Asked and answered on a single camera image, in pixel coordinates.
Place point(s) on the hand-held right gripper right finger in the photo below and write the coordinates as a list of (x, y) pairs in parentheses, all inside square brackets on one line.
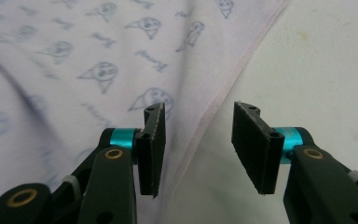
[(256, 149)]

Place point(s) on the lavender printed towel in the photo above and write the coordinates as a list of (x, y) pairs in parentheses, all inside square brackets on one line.
[(74, 46)]

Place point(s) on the white grid foam mat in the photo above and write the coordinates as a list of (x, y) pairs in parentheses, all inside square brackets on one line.
[(323, 77)]

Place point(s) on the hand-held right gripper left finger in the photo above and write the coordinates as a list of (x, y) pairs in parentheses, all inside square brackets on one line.
[(150, 149)]

